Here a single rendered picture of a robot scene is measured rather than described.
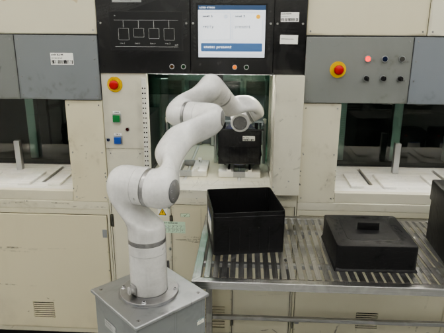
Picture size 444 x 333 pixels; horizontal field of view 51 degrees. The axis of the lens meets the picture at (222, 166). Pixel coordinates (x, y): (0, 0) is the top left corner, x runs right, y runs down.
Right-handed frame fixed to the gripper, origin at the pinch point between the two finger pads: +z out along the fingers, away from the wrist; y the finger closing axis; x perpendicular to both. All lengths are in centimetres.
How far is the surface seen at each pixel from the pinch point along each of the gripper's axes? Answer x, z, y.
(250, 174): -30.7, -10.6, 5.7
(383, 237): -32, -75, 53
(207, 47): 31.8, -29.7, -14.3
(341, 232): -32, -72, 39
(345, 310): -93, -31, 54
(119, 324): -47, -111, -36
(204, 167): -29.4, -4.1, -18.1
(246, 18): 44, -30, 2
